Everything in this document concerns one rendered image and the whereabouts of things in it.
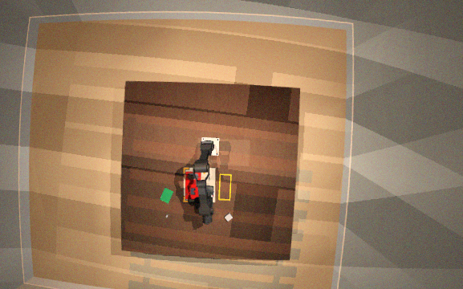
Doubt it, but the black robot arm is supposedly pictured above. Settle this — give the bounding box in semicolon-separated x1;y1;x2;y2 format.
193;140;214;225

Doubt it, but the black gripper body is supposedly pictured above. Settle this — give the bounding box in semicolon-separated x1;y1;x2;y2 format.
206;185;214;204

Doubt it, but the green flat rectangular patch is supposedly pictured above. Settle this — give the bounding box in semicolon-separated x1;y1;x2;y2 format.
160;188;173;203

